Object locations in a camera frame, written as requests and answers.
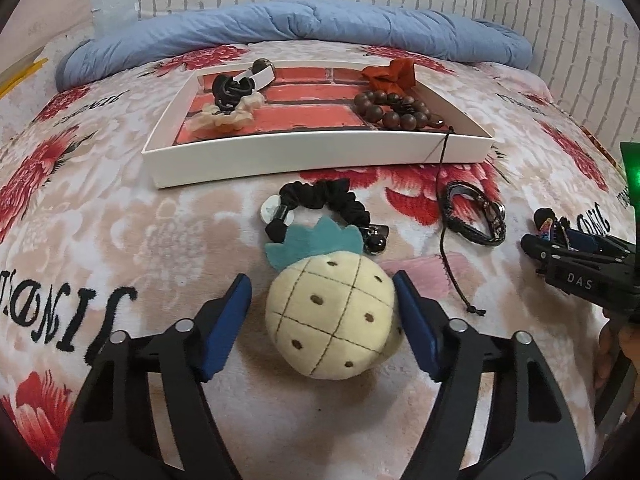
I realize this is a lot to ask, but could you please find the yellow wooden bed rail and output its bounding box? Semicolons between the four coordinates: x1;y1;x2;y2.
0;47;49;98

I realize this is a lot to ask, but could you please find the white tray brick-pattern bottom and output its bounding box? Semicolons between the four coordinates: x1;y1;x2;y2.
142;61;494;188

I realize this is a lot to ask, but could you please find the pineapple plush hair clip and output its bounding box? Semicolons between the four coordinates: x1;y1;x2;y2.
265;217;404;380

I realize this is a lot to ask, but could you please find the person's right hand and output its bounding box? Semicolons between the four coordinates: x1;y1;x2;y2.
593;310;640;390

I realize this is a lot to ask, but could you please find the white band smart watch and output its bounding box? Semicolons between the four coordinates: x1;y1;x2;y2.
233;58;276;91

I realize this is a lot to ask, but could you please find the orange fabric scrunchie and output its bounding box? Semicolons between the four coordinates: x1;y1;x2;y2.
361;58;416;96

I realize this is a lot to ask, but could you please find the rainbow woven bracelet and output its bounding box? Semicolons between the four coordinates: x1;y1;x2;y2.
531;207;572;252

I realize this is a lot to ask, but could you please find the cream organza scrunchie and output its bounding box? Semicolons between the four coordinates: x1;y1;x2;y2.
184;91;266;139

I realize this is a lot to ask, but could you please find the black claw hair clip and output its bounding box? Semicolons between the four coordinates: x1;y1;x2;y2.
212;74;255;113

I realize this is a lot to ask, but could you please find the black braided leather bracelet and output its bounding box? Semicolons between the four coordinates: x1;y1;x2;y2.
435;127;508;317

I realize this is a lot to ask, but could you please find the black scrunchie with bell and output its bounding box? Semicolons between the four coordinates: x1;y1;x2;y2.
265;178;390;256

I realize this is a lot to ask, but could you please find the blue rolled quilt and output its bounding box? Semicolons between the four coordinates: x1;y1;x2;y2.
55;0;534;91

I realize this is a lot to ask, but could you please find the floral plush bed blanket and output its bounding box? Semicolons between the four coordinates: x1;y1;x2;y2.
1;41;634;479

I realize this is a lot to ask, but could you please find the brown wooden bead bracelet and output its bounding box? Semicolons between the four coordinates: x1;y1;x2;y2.
354;89;446;131

